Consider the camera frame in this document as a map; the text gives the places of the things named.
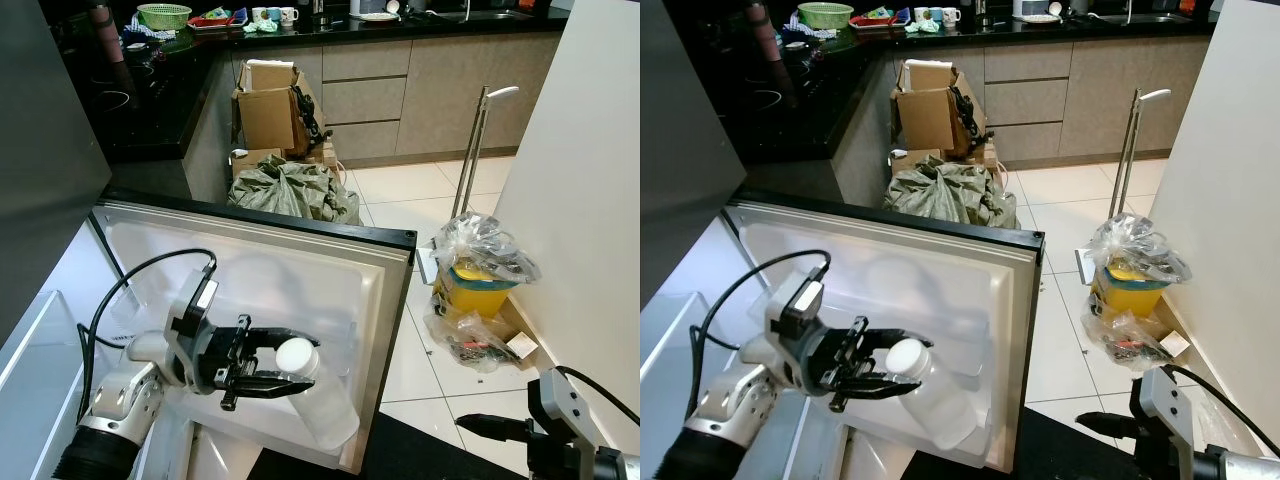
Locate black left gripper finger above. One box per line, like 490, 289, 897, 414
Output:
850, 316, 911, 353
831, 373, 927, 414
220, 370, 317, 412
238, 314, 301, 351

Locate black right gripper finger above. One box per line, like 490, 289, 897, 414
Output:
455, 411, 540, 446
1074, 410, 1142, 444

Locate white-capped clear bottle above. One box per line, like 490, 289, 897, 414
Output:
272, 337, 361, 451
885, 338, 983, 451

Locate fridge lower door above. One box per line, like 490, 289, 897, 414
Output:
88, 185, 419, 476
722, 188, 1046, 473

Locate clear plastic trash bag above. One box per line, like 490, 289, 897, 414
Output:
425, 310, 521, 373
1085, 310, 1176, 373

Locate yellow bin with clear bag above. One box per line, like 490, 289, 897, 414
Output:
1088, 212, 1193, 319
428, 212, 541, 321

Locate grey-green plastic bag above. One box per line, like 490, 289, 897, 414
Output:
228, 160, 361, 226
883, 160, 1021, 229

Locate small brown cardboard box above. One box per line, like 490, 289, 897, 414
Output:
232, 148, 291, 181
890, 148, 946, 181

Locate large brown cardboard box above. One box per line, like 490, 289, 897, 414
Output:
233, 60, 326, 156
893, 60, 986, 158

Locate grey kitchen cabinets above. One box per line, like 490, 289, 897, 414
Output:
185, 30, 561, 201
830, 30, 1216, 201

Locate dark red tumbler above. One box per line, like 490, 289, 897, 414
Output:
748, 0, 786, 93
88, 0, 126, 91

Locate black kitchen countertop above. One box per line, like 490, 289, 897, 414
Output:
700, 8, 1226, 166
60, 8, 576, 166

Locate colourful tray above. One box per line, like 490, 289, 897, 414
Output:
188, 8, 249, 31
850, 8, 909, 31

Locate green woven basket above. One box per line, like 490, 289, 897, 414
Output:
797, 3, 854, 31
137, 3, 193, 31

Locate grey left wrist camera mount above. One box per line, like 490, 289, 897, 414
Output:
165, 270, 221, 351
768, 270, 833, 351

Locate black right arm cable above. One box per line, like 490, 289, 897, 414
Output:
1160, 365, 1280, 426
555, 365, 641, 426

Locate steel long-handled dustpan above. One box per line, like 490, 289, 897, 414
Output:
418, 85, 521, 286
1075, 88, 1173, 276

